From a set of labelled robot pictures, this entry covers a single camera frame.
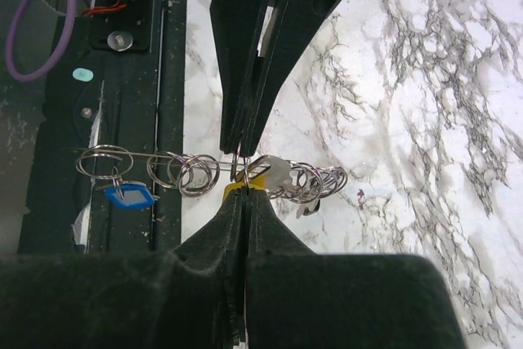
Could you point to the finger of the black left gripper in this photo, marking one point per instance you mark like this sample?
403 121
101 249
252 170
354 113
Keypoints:
292 26
237 28

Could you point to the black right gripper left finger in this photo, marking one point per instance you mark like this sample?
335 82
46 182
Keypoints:
190 297

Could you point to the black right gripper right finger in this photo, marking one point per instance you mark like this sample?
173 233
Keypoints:
295 298

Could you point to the key with yellow tag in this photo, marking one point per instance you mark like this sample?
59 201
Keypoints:
268 172

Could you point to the key with black tag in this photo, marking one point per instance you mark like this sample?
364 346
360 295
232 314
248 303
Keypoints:
306 210

